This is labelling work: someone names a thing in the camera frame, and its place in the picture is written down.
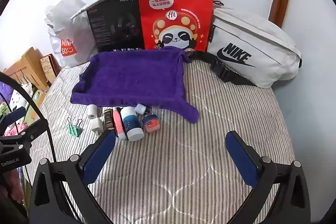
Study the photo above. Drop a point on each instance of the dark cosmetic tube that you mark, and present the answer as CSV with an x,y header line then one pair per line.
x,y
109,120

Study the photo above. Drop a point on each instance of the small white cap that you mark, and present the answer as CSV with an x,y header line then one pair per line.
x,y
140,108

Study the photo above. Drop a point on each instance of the clear bottle cap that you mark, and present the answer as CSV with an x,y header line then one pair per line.
x,y
155,109

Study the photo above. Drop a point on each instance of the pink lip balm tube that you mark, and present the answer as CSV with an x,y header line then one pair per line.
x,y
118,124

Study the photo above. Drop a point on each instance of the striped bed sheet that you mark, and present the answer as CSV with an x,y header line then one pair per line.
x,y
199,161

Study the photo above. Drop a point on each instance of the white tape roll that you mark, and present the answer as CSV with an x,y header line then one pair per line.
x,y
92,111

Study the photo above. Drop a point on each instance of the red paper bag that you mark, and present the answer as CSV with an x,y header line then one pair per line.
x,y
176,16

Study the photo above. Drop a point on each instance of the black cardboard box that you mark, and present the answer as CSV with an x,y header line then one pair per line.
x,y
115,27

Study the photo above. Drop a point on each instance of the white waist bag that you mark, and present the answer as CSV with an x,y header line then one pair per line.
x,y
252,48

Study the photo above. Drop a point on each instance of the wooden headboard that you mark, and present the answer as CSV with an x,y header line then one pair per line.
x,y
25,69

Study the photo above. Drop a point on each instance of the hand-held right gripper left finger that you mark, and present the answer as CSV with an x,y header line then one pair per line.
x,y
101,151

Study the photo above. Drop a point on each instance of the white and blue bottle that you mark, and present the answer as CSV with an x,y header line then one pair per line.
x,y
131,123

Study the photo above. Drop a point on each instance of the purple towel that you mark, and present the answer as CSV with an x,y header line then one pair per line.
x,y
134,77

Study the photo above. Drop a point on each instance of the small pink tube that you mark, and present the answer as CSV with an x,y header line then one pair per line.
x,y
151,124

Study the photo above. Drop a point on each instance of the white charger plug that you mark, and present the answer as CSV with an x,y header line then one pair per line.
x,y
96,124

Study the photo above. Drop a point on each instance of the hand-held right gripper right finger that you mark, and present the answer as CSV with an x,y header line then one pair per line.
x,y
240,157

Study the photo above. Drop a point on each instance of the white plastic shopping bag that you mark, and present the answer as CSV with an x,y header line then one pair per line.
x,y
65,32

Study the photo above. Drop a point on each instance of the colourful fabric pile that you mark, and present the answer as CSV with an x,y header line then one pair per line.
x,y
15,98

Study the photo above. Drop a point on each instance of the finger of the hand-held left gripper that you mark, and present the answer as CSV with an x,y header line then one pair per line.
x,y
32,132
14,114

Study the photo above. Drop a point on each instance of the green binder clip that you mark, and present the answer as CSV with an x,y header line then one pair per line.
x,y
74,129

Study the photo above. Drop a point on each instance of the patterned brown box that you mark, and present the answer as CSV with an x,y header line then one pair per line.
x,y
49,67

